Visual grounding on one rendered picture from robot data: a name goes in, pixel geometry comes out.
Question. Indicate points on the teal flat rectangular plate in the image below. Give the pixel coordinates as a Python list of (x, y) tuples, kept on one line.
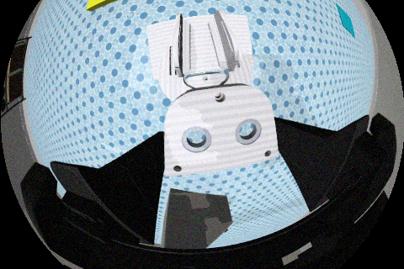
[(346, 21)]

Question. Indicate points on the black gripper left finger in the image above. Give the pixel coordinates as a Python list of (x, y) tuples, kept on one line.
[(127, 188)]

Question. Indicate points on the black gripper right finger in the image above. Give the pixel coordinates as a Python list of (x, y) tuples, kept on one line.
[(315, 156)]

